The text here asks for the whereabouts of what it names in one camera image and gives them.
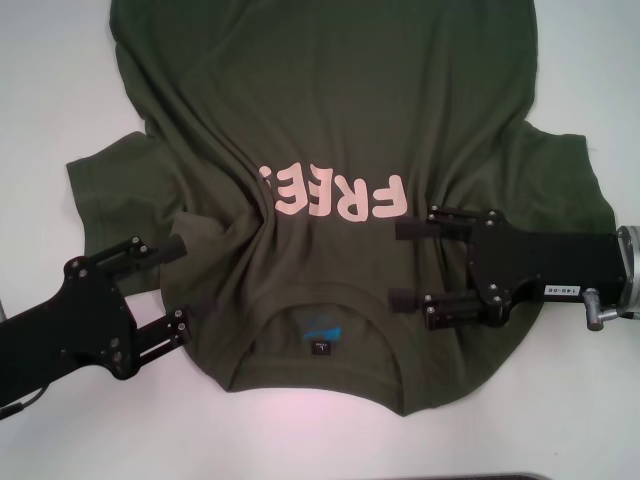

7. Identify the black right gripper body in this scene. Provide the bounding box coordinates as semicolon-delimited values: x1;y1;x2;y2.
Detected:
467;219;629;299

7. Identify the dark green FREE t-shirt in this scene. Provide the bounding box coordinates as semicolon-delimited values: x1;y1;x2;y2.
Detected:
64;0;619;404

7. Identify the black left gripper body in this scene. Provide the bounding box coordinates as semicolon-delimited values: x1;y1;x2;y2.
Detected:
0;253;140;401

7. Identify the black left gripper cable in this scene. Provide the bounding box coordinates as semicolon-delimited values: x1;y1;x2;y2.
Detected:
0;377;54;407

